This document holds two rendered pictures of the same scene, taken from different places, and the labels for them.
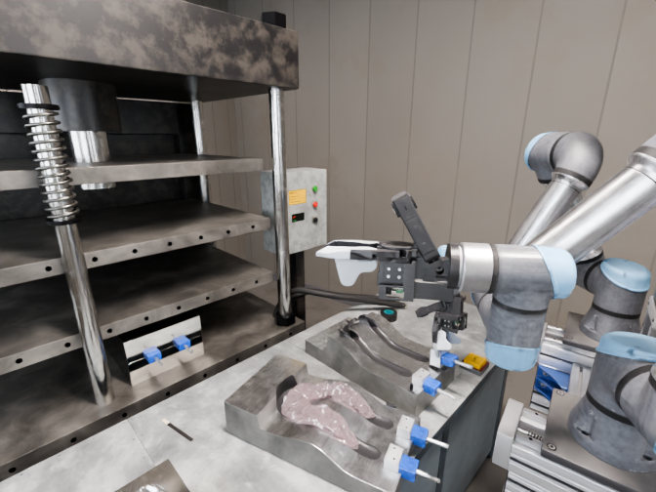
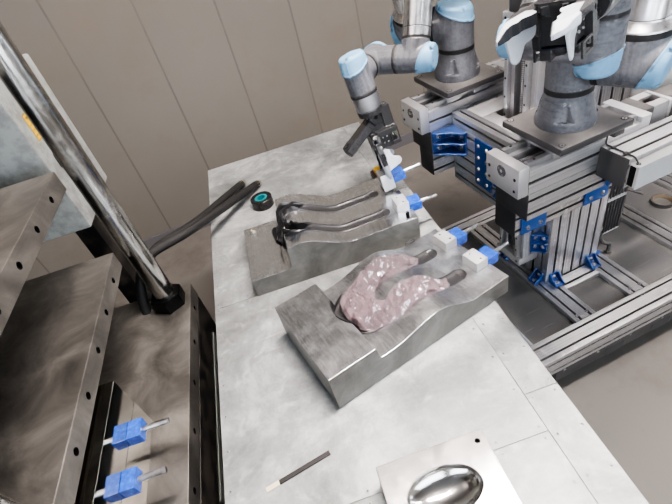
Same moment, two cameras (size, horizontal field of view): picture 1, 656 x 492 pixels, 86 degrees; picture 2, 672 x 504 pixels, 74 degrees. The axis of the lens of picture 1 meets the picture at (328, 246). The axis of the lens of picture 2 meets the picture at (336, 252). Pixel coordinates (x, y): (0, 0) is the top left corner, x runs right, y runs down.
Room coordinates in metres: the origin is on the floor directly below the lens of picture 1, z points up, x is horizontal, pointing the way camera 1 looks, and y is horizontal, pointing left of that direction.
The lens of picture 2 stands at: (0.40, 0.64, 1.67)
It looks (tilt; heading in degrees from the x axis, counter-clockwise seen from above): 40 degrees down; 311
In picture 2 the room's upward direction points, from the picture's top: 16 degrees counter-clockwise
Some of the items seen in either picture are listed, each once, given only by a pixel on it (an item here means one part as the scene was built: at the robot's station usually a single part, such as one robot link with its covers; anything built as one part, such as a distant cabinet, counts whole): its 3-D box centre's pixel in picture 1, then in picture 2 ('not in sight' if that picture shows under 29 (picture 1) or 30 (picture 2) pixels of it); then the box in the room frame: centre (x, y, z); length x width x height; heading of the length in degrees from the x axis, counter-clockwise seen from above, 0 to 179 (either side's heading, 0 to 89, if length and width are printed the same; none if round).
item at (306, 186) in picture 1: (298, 304); (131, 284); (1.78, 0.17, 0.73); 0.30 x 0.22 x 1.47; 135
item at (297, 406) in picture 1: (325, 403); (389, 285); (0.82, 0.01, 0.90); 0.26 x 0.18 x 0.08; 62
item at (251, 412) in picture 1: (323, 417); (392, 299); (0.82, 0.01, 0.85); 0.50 x 0.26 x 0.11; 62
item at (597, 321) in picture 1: (612, 320); (456, 59); (0.96, -0.87, 1.09); 0.15 x 0.15 x 0.10
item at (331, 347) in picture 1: (375, 349); (325, 225); (1.13, -0.18, 0.87); 0.50 x 0.26 x 0.14; 45
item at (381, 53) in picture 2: not in sight; (377, 60); (1.05, -0.49, 1.24); 0.11 x 0.11 x 0.08; 5
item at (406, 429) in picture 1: (423, 437); (458, 235); (0.75, -0.26, 0.85); 0.13 x 0.05 x 0.05; 62
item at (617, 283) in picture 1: (619, 284); (453, 23); (0.97, -0.87, 1.20); 0.13 x 0.12 x 0.14; 5
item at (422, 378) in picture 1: (434, 388); (416, 201); (0.90, -0.33, 0.89); 0.13 x 0.05 x 0.05; 45
